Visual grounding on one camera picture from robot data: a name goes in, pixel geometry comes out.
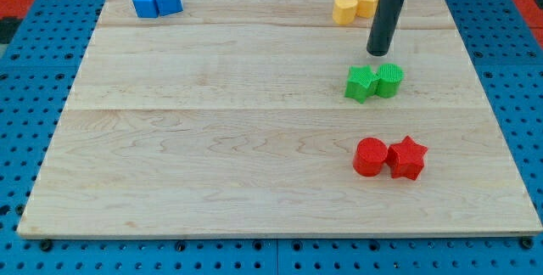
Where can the light wooden board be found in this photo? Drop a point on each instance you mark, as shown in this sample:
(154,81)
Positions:
(229,120)

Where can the green star block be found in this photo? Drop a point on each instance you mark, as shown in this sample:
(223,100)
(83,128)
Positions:
(361,83)

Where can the red cylinder block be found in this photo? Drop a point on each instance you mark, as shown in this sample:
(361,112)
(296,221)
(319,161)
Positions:
(369,157)

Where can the green cylinder block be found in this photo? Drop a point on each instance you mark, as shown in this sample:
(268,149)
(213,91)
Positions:
(390,78)

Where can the yellow heart block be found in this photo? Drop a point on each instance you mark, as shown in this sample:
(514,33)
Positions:
(344,11)

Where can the red star block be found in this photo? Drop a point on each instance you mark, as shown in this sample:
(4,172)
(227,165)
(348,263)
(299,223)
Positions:
(406,158)

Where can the yellow hexagon block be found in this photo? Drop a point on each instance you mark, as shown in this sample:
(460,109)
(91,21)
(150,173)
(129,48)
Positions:
(366,8)

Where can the blue pentagon block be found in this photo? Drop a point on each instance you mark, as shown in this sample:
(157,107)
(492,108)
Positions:
(167,7)

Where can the blue cube block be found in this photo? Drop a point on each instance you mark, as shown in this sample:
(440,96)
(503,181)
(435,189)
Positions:
(146,8)

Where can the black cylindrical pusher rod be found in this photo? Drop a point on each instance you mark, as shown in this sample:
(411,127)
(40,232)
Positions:
(383,26)

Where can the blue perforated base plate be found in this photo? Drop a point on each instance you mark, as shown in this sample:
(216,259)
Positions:
(37,71)

